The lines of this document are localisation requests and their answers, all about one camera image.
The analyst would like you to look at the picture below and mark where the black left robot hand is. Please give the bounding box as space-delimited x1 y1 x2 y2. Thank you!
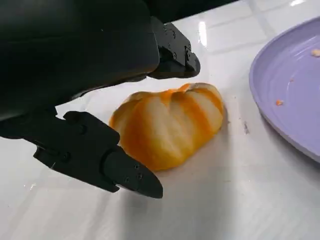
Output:
0 0 202 200

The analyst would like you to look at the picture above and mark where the orange white toy bread roll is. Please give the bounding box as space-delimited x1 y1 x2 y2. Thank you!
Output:
109 82 225 172

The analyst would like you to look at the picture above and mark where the lilac plate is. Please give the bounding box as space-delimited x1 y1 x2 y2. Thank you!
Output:
248 16 320 164

